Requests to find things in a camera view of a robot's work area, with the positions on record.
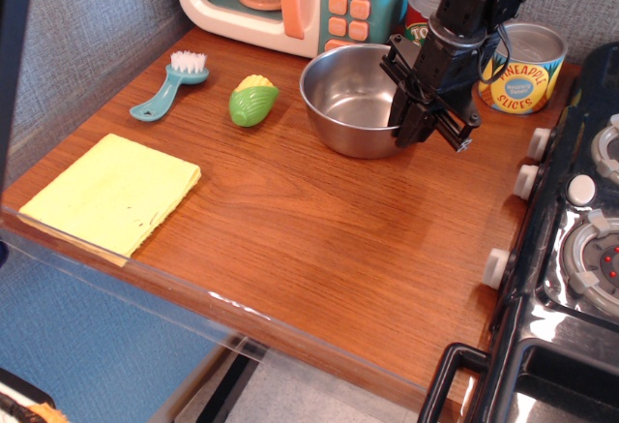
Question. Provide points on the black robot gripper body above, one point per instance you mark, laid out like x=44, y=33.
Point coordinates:
x=440, y=74

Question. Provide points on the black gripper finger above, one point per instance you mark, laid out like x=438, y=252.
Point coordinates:
x=416, y=123
x=399, y=107

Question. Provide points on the stainless steel pot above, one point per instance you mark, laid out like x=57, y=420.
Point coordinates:
x=349, y=99

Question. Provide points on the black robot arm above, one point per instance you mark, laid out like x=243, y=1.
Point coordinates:
x=467, y=17

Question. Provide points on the teal toy microwave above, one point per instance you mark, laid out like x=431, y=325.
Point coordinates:
x=300, y=27

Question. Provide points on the tomato sauce can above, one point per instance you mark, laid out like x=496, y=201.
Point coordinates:
x=416, y=20

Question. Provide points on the pineapple slices can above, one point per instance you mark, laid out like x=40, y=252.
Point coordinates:
x=520, y=78

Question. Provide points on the white stove knob top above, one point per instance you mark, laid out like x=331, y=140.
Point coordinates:
x=538, y=143

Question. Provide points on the white stove knob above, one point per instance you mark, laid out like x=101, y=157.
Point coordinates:
x=538, y=143
x=525, y=181
x=495, y=268

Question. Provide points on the white stove knob middle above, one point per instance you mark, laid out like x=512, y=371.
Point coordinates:
x=525, y=181

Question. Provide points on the green toy corn cob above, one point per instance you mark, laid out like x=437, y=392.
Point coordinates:
x=252, y=100

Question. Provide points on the white stove knob bottom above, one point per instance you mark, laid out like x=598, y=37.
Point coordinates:
x=495, y=268

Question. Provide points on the teal dish brush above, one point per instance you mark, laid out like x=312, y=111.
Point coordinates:
x=185, y=68

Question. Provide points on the black toy stove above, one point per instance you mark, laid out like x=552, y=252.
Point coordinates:
x=553, y=354

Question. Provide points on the yellow folded cloth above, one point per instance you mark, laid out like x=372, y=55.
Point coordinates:
x=113, y=197

